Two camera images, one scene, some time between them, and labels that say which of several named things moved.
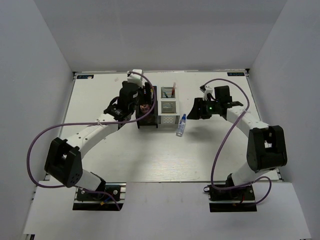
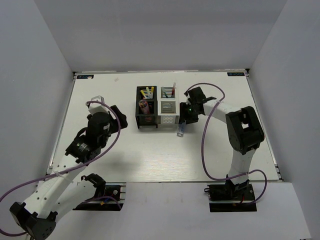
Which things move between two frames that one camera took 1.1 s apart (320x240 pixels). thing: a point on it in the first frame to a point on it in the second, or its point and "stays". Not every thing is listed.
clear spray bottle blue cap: (181, 126) stays
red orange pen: (173, 88) stays
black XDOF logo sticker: (84, 76) stays
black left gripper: (140, 90) to (122, 118)
